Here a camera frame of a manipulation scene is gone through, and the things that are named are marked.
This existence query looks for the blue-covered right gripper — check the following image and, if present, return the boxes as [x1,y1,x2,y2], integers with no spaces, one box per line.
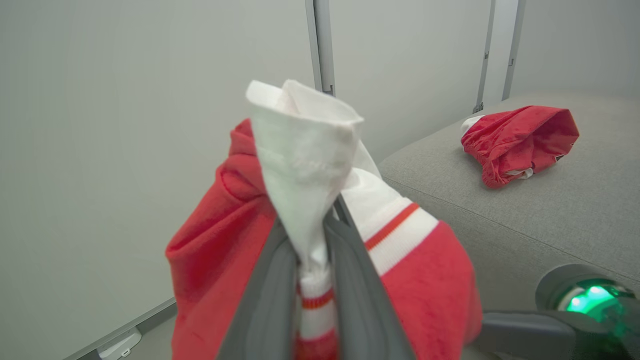
[472,264,640,360]

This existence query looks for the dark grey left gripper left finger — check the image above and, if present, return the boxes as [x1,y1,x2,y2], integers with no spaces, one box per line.
[217,220,302,360]

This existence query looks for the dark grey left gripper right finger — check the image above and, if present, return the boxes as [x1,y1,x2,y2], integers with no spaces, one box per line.
[325,196,416,360]

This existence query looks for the red garment with striped cuff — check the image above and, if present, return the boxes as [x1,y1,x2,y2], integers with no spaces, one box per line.
[165,79,483,360]

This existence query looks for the red garment with printed logo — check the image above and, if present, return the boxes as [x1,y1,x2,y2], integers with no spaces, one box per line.
[460,105,581,189]

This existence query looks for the grey fabric sofa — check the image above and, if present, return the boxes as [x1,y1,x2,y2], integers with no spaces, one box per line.
[377,90,640,360]

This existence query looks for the wide white partition panel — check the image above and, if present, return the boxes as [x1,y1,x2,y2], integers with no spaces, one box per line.
[0,0,326,360]

